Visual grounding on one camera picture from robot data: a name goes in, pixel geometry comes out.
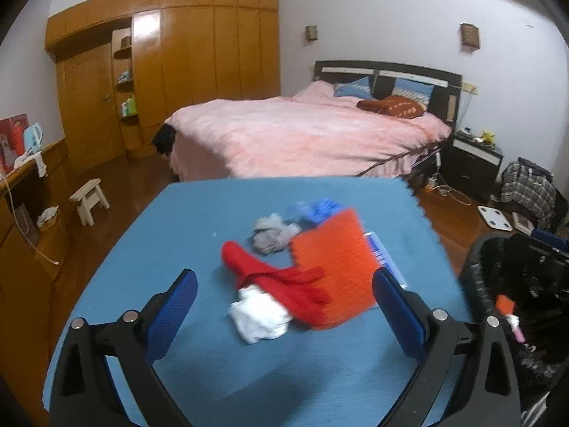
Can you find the scale with dark red centre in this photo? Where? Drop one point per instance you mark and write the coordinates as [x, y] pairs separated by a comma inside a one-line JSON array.
[[522, 223]]

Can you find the wooden side cabinet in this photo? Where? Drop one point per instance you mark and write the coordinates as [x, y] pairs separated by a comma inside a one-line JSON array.
[[26, 200]]

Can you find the wooden wardrobe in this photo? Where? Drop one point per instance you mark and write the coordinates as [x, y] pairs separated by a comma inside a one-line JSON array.
[[200, 53]]

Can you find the white card booklet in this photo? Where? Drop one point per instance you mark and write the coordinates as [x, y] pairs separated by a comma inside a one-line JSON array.
[[382, 253]]

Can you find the dark backpack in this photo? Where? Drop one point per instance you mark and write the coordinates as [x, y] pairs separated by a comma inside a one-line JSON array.
[[535, 168]]

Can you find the pink blanket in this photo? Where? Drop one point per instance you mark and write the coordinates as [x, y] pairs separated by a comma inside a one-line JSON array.
[[289, 138]]

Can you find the plaid cloth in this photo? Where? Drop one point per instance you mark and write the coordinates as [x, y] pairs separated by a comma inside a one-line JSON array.
[[527, 193]]

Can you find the power strip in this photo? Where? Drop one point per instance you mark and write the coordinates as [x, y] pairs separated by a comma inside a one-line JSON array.
[[430, 182]]

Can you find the brown wall lamp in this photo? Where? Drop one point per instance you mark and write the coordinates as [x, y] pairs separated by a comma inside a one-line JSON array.
[[311, 32], [470, 35]]

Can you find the dark wooden bed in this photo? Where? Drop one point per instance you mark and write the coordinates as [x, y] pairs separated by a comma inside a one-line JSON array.
[[442, 93]]

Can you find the blue table cover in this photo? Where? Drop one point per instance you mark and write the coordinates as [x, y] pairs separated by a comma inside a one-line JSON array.
[[178, 231]]

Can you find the black cloth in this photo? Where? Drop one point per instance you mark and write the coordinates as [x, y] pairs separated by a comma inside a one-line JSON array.
[[164, 140]]

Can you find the crumpled white cloth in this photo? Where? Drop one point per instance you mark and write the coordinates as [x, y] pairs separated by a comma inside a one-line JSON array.
[[46, 215]]

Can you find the small orange mesh piece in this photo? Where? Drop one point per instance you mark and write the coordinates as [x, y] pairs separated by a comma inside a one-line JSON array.
[[504, 304]]

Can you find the yellow plush toy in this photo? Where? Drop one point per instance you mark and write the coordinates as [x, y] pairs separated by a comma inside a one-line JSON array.
[[488, 137]]

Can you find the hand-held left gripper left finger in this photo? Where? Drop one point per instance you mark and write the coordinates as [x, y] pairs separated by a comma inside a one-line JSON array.
[[171, 316]]

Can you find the small shelf items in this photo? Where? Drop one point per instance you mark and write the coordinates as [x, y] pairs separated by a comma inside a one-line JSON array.
[[125, 76]]

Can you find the red knit glove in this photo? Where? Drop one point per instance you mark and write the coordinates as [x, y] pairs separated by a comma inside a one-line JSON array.
[[275, 275]]

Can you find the grey sock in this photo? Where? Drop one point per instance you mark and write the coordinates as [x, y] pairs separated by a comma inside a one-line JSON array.
[[271, 231]]

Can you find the black and white nightstand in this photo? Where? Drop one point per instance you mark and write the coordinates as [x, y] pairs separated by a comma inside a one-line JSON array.
[[471, 169]]

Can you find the blue plastic bag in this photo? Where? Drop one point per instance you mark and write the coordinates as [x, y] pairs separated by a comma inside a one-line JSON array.
[[318, 209]]

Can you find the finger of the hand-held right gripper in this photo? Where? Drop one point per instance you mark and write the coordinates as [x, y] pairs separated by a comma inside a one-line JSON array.
[[533, 255], [551, 235]]

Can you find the white sock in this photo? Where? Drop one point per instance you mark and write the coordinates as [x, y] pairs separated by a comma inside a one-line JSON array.
[[260, 318]]

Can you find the brown dotted pillow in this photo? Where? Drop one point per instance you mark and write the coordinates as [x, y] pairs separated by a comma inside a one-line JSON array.
[[391, 106]]

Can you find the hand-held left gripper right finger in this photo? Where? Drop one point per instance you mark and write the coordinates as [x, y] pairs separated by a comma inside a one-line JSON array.
[[400, 316]]

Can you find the green bottles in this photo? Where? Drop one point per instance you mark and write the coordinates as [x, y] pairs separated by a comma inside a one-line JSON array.
[[129, 106]]

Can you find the white bathroom scale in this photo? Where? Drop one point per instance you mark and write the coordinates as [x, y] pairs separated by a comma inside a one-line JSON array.
[[493, 218]]

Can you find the orange mesh mat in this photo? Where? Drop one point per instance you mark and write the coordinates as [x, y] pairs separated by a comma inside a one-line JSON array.
[[338, 258]]

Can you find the trash bin with black bag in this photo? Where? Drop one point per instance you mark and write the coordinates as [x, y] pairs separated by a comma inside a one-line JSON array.
[[480, 275]]

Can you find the wall socket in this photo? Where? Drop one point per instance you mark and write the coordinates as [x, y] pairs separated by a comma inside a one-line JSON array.
[[470, 88]]

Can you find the small wooden stool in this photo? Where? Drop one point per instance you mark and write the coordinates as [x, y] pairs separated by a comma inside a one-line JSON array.
[[89, 198]]

